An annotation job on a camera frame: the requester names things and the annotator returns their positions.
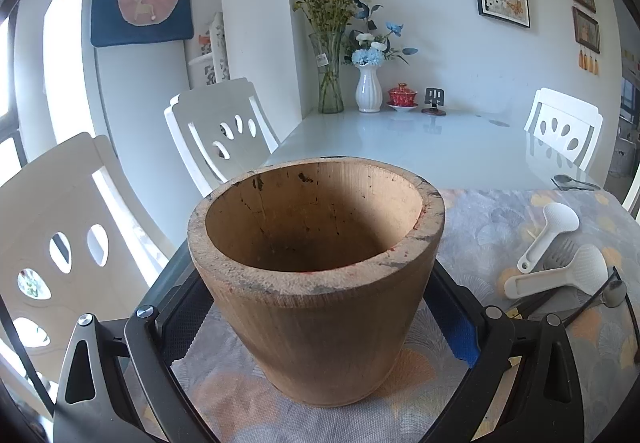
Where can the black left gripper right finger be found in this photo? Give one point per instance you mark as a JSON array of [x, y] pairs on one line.
[[522, 384]]

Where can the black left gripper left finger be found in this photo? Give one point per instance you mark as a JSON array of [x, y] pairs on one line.
[[94, 402]]

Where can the white rice paddle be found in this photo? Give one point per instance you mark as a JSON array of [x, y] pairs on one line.
[[560, 219], [587, 272]]

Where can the wooden bamboo utensil holder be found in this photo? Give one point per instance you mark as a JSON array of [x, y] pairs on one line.
[[319, 266]]

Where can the metal spoon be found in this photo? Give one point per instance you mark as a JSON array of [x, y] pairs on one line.
[[566, 182], [611, 296]]

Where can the metal fork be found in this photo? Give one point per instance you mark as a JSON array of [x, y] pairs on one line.
[[559, 254]]

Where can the grey ginkgo-pattern placemat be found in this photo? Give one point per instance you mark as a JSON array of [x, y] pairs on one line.
[[485, 234]]

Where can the white chair near left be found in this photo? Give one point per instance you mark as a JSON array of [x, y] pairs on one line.
[[75, 239]]

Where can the metal spoon far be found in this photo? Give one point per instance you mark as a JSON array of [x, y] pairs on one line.
[[566, 182]]

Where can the white chair edge far right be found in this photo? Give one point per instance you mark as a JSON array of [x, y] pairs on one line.
[[632, 198]]

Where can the white chair right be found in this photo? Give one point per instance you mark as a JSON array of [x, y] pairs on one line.
[[565, 123]]

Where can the black phone stand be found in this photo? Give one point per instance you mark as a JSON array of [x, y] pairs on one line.
[[434, 102]]

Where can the red lidded teacup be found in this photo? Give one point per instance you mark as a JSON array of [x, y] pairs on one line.
[[402, 97]]

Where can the white refrigerator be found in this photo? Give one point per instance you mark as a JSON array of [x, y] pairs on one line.
[[127, 89]]

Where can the small framed picture lower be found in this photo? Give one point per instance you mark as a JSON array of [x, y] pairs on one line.
[[586, 30]]

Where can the white ribbed vase flowers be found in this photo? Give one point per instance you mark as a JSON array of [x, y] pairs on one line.
[[368, 50]]

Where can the blue fabric fridge cover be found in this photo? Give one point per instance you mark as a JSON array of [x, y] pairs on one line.
[[126, 22]]

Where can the glass vase with stems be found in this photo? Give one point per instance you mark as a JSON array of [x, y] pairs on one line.
[[328, 20]]

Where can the white wall shelf rack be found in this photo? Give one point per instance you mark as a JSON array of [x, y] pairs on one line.
[[211, 66]]

